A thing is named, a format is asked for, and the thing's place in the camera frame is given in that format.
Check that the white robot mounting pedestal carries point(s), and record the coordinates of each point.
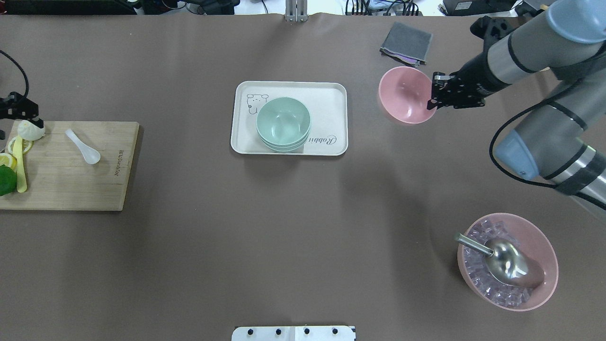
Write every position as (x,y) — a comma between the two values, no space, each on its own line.
(295,333)

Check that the grey folded cloth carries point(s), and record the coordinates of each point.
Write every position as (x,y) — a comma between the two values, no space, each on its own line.
(407,44)

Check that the yellow peeler strip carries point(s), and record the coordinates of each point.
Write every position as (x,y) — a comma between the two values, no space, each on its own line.
(17,152)

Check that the bamboo cutting board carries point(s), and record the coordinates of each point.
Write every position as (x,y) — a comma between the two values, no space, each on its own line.
(58,177)

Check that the metal ice scoop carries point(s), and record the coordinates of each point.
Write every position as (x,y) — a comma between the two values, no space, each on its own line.
(506,262)

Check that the cream rabbit tray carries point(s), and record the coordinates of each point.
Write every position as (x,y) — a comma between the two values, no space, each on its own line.
(326,101)

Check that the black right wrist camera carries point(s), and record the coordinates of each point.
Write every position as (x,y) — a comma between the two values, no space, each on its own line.
(490,30)

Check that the green lime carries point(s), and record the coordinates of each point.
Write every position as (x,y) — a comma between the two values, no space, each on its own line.
(8,180)

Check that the white ceramic spoon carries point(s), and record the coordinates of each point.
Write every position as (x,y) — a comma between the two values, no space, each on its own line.
(91,156)

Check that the aluminium frame post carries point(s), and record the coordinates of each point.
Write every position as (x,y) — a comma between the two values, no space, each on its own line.
(296,10)

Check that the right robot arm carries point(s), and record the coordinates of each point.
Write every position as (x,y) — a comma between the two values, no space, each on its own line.
(541,145)

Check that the small pink bowl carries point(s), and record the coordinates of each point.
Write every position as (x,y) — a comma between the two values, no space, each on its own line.
(403,94)

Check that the large pink ice bowl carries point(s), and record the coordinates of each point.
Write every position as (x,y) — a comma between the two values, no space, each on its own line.
(530,240)

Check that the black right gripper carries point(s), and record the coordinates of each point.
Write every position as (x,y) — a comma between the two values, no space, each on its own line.
(474,76)

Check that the stacked green bowls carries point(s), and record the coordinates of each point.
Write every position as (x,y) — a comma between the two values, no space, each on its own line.
(283,124)

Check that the lemon slice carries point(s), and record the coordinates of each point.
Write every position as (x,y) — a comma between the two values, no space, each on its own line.
(6,159)

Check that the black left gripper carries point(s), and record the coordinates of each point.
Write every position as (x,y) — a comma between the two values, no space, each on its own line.
(14,107)

